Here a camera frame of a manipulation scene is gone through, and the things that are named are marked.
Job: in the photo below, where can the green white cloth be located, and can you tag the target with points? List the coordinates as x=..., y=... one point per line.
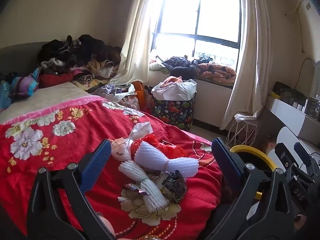
x=157, y=67

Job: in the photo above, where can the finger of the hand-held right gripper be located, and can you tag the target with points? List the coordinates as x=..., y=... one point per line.
x=283, y=155
x=303, y=158

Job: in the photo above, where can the lilac and white clothes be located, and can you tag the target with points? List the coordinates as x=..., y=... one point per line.
x=110, y=91

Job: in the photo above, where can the black silver snack wrapper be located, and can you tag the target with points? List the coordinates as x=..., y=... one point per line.
x=176, y=185

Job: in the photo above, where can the bed with grey headboard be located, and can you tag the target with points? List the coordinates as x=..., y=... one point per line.
x=50, y=100

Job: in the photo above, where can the white desk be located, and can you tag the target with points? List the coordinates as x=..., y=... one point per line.
x=287, y=112

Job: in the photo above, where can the person's right hand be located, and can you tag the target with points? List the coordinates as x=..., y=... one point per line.
x=299, y=222

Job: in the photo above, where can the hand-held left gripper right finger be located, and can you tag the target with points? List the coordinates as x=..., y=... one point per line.
x=223, y=160

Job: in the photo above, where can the pile of dark clothes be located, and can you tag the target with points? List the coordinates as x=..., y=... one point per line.
x=82, y=50

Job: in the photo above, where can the clear storage containers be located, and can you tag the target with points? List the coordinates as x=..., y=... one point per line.
x=313, y=108

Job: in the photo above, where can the dark jacket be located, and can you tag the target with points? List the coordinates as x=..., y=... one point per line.
x=180, y=63

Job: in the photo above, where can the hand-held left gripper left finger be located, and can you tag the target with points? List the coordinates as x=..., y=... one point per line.
x=98, y=163

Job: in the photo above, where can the small purple candy wrapper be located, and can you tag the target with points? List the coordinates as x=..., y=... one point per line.
x=136, y=188

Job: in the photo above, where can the white pink wrapper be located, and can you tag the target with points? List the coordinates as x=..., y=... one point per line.
x=120, y=150

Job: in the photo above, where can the red floral blanket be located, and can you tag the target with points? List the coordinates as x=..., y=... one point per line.
x=62, y=155

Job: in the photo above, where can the brown floral blanket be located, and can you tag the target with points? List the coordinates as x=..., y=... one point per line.
x=87, y=80

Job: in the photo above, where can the small yellow item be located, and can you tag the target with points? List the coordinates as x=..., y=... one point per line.
x=274, y=94

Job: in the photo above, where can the orange bag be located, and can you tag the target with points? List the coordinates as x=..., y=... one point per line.
x=138, y=95

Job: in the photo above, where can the large white plastic bag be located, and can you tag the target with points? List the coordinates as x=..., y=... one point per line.
x=175, y=92

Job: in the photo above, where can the pink orange clothes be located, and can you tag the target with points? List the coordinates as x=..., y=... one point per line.
x=172, y=80

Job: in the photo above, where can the small crumpled wrapper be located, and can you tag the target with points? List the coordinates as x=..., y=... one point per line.
x=158, y=178

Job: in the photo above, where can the dinosaur print laundry basket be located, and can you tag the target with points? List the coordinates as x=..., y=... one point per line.
x=175, y=112

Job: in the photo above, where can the cream curtain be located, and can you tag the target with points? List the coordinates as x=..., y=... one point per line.
x=252, y=55
x=136, y=42

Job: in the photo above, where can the twisted white plastic bag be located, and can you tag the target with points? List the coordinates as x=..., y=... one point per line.
x=141, y=130

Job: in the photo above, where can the wide white foam net bundle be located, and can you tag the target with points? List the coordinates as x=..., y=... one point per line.
x=162, y=162

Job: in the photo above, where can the pink floral bag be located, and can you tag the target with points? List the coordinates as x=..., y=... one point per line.
x=130, y=102

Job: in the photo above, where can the yellow rimmed black bin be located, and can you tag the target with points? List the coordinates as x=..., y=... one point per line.
x=252, y=152

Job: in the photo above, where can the orange patterned quilt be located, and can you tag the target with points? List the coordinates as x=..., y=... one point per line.
x=217, y=72

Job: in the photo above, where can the camouflage bag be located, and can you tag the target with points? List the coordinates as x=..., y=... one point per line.
x=287, y=93

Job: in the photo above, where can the black framed window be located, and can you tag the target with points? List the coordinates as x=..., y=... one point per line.
x=200, y=17

